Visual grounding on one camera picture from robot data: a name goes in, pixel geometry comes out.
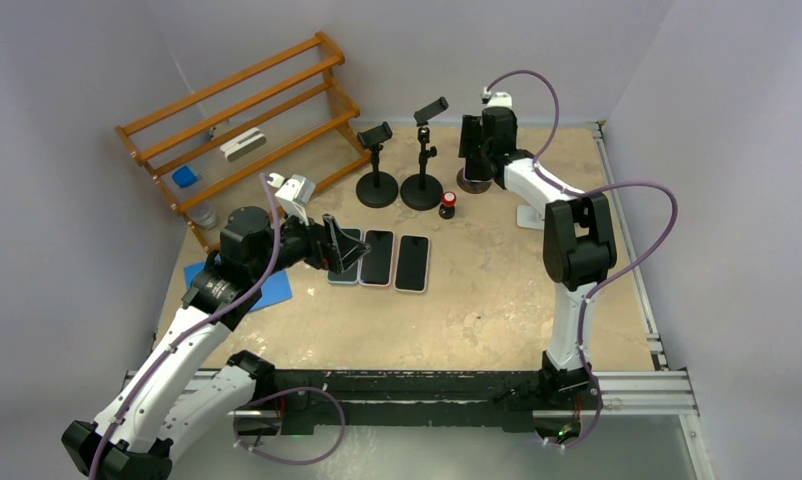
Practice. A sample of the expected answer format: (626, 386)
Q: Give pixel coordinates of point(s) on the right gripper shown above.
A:
(471, 129)

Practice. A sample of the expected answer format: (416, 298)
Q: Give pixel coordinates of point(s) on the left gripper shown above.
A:
(324, 240)

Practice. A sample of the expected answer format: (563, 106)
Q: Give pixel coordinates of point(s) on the light blue case phone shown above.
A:
(351, 275)

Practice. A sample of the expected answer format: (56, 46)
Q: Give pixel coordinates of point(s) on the pink case phone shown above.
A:
(376, 266)

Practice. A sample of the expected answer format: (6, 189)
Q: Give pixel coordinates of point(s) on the black phone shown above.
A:
(413, 262)
(477, 170)

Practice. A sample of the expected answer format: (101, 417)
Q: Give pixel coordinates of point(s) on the black phone stand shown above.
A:
(423, 191)
(376, 189)

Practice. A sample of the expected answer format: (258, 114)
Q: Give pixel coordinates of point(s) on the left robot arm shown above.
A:
(153, 422)

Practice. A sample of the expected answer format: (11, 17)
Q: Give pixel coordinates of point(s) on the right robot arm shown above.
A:
(578, 248)

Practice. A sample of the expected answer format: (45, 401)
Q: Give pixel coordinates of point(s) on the silver phone stand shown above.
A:
(528, 217)

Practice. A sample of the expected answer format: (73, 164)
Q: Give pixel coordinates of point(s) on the blue mat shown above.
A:
(275, 290)

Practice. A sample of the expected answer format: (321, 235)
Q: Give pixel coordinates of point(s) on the red black stamp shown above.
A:
(447, 207)

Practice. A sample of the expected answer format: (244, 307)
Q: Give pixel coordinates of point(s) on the orange wooden rack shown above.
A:
(343, 109)

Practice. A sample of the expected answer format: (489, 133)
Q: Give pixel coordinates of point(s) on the white eraser block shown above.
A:
(243, 144)

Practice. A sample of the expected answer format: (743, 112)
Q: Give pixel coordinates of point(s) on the clear plastic cup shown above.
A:
(204, 216)

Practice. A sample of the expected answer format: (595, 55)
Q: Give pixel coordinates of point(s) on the blue cube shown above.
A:
(184, 177)

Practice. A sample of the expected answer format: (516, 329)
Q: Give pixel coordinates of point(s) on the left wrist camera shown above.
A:
(293, 194)

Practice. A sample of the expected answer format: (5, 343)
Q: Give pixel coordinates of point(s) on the black base frame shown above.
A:
(513, 401)

